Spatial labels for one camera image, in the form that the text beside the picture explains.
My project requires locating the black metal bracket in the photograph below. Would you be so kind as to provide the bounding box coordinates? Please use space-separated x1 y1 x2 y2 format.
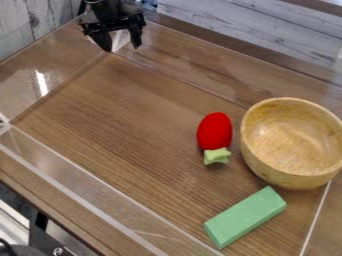
27 225 77 256

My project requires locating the green rectangular block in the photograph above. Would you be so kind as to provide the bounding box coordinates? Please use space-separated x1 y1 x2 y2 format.
202 186 287 249

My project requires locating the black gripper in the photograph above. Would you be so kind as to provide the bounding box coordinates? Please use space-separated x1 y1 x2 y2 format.
78 0 145 52

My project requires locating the clear acrylic tray wall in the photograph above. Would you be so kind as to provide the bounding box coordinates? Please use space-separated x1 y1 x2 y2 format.
0 17 342 256

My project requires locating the wooden bowl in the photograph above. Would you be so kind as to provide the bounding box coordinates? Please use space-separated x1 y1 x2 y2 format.
240 97 342 190

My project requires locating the black table leg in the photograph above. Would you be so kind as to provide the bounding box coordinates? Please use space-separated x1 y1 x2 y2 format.
34 212 47 231

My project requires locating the clear acrylic corner bracket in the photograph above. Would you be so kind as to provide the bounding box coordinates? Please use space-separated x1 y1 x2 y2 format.
78 12 129 52

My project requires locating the red plush strawberry toy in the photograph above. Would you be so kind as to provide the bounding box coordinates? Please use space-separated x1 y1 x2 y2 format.
196 112 232 165

